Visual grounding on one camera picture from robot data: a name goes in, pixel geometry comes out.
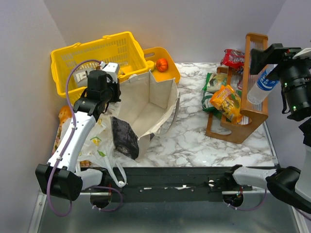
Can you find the small orange pumpkin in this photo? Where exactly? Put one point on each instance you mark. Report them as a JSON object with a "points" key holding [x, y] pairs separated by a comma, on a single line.
{"points": [[161, 65]]}

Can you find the yellow plastic tray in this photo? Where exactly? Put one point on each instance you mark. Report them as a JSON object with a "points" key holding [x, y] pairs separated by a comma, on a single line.
{"points": [[156, 53]]}

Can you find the wooden rack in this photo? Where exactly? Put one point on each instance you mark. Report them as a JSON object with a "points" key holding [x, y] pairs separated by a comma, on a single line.
{"points": [[253, 115]]}

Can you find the yellow shopping basket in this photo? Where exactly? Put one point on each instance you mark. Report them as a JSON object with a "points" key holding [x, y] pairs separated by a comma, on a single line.
{"points": [[120, 48]]}

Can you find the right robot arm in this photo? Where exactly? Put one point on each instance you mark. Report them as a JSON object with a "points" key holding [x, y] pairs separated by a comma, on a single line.
{"points": [[289, 185]]}

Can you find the green snack bag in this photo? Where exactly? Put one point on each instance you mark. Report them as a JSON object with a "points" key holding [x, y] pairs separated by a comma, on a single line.
{"points": [[213, 83]]}

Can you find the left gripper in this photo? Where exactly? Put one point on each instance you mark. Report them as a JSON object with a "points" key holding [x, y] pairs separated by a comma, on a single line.
{"points": [[116, 90]]}

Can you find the floral placemat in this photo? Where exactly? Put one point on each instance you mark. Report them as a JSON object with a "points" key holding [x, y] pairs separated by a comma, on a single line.
{"points": [[80, 164]]}

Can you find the beige canvas tote bag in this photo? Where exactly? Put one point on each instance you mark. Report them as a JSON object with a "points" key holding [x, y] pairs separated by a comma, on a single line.
{"points": [[146, 104]]}

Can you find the yellow lemon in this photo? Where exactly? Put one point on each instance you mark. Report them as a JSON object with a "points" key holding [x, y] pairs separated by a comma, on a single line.
{"points": [[151, 65]]}

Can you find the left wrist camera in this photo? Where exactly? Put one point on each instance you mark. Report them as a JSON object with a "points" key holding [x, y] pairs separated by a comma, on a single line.
{"points": [[110, 68]]}

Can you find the baguette bread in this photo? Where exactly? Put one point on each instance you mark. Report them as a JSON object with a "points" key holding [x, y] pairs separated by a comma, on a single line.
{"points": [[64, 114]]}

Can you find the red snack bag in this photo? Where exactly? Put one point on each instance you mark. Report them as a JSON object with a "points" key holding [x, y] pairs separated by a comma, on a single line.
{"points": [[233, 58]]}

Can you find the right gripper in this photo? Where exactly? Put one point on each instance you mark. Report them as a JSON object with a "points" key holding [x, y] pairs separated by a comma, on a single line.
{"points": [[274, 52]]}

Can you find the white plastic grocery bag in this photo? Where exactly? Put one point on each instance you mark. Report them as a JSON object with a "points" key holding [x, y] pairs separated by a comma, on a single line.
{"points": [[92, 141]]}

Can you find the grey box package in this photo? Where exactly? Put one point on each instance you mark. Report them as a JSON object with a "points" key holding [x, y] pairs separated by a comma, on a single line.
{"points": [[80, 77]]}

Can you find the orange snack bag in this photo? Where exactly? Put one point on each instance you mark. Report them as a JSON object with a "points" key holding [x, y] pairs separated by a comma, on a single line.
{"points": [[228, 103]]}

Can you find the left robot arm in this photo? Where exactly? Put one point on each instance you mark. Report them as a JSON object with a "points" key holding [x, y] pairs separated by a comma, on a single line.
{"points": [[59, 177]]}

